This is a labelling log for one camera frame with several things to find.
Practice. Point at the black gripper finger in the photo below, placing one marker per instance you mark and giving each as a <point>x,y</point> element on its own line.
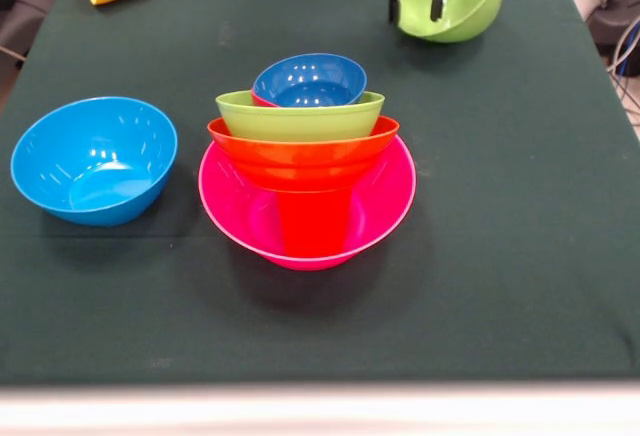
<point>393,3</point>
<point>438,1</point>

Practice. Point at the green bowl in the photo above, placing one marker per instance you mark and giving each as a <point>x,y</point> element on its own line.
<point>300,123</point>
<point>470,6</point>

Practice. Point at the dark blue bowl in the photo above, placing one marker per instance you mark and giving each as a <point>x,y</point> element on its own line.
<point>310,81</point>

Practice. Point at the small crimson bowl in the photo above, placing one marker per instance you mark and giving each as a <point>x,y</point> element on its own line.
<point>261,100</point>

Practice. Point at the orange bowl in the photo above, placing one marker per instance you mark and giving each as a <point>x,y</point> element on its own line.
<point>305,166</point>

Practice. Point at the red cup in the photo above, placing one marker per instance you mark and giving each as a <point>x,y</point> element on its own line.
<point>312,226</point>

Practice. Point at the large pink bowl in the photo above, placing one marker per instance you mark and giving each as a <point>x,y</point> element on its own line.
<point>385,196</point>

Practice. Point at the light blue bowl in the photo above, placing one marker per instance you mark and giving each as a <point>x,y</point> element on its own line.
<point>95,161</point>

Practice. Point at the dark green tablecloth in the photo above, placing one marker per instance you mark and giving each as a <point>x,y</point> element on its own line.
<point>150,306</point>

